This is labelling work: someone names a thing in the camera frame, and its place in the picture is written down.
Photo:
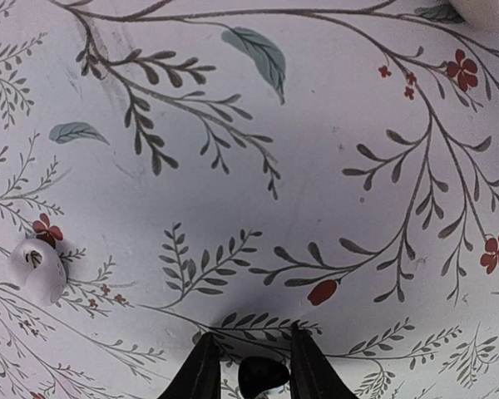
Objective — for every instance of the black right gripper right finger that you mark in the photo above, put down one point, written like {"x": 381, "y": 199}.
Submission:
{"x": 311, "y": 374}

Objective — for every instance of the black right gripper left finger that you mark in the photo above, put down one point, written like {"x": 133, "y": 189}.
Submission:
{"x": 199, "y": 376}

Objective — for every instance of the black earbud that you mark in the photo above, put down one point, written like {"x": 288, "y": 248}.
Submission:
{"x": 257, "y": 375}

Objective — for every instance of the small white earbud case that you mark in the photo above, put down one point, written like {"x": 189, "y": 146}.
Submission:
{"x": 481, "y": 14}

